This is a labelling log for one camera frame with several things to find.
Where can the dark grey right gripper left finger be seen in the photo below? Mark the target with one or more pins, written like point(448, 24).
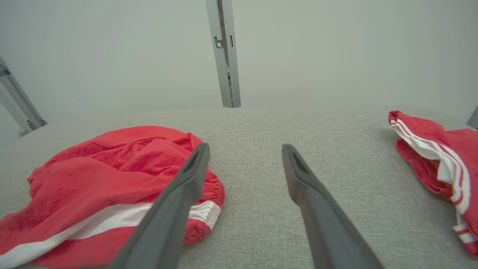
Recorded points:
point(168, 209)

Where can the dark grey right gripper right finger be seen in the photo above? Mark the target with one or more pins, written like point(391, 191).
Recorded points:
point(325, 224)

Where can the red shorts with white stripe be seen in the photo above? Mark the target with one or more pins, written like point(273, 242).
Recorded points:
point(93, 175)

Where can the red jersey with white trim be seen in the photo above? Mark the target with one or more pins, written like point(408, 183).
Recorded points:
point(463, 149)

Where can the grey double partition post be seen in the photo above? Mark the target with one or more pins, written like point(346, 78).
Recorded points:
point(226, 67)

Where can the grey metal bracket left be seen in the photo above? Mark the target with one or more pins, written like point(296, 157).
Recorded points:
point(22, 104)

